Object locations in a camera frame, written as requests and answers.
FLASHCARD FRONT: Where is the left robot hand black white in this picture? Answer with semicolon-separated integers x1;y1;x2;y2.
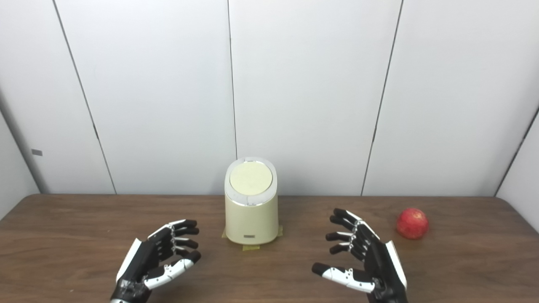
110;219;202;303

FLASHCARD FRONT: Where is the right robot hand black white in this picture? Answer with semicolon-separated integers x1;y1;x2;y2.
312;208;408;303

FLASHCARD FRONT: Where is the red apple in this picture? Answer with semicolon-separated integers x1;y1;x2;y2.
396;207;430;240

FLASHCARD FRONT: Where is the cream-colored round bin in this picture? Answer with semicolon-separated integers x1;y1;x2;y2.
224;157;279;245

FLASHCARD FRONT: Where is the cream round bin lid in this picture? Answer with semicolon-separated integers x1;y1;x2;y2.
229;162;273;196

